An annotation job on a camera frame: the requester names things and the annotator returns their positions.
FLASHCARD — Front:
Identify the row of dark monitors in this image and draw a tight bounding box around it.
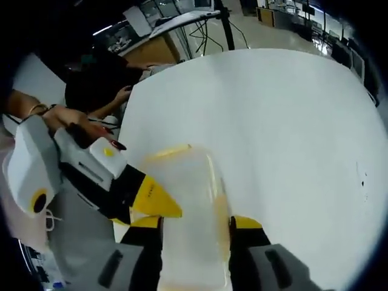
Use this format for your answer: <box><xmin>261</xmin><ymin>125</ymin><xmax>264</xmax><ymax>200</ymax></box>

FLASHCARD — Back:
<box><xmin>331</xmin><ymin>36</ymin><xmax>380</xmax><ymax>107</ymax></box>

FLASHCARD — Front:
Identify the gold bracelet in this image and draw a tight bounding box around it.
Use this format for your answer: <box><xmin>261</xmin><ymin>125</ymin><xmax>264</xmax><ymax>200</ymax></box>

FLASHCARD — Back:
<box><xmin>28</xmin><ymin>102</ymin><xmax>51</xmax><ymax>118</ymax></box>

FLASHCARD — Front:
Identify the white cord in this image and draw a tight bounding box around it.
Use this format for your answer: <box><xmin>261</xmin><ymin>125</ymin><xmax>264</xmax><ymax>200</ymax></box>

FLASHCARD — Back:
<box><xmin>44</xmin><ymin>209</ymin><xmax>64</xmax><ymax>233</ymax></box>

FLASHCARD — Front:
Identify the person's left hand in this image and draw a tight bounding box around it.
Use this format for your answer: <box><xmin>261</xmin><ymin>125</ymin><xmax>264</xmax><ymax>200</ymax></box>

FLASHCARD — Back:
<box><xmin>44</xmin><ymin>107</ymin><xmax>128</xmax><ymax>152</ymax></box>

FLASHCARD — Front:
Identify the black pole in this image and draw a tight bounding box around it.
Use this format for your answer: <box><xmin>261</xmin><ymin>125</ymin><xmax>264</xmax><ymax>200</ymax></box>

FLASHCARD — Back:
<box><xmin>216</xmin><ymin>0</ymin><xmax>237</xmax><ymax>51</ymax></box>

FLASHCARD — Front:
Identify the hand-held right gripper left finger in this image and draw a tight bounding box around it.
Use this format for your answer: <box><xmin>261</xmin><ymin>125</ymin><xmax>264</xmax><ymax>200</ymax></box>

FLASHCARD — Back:
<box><xmin>98</xmin><ymin>215</ymin><xmax>165</xmax><ymax>291</ymax></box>

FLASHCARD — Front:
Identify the clear container with yellow buckles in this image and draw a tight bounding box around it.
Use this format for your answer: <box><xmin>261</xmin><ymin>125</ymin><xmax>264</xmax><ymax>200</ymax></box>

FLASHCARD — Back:
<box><xmin>129</xmin><ymin>143</ymin><xmax>235</xmax><ymax>291</ymax></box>

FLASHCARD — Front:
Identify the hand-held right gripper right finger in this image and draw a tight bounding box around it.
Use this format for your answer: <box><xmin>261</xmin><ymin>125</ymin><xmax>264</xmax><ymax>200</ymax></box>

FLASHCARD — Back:
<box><xmin>228</xmin><ymin>215</ymin><xmax>315</xmax><ymax>291</ymax></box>

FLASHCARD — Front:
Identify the wooden desk cabinet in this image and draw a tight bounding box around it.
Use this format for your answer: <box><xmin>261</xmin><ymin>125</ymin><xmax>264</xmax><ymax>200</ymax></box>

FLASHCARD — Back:
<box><xmin>122</xmin><ymin>28</ymin><xmax>183</xmax><ymax>66</ymax></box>

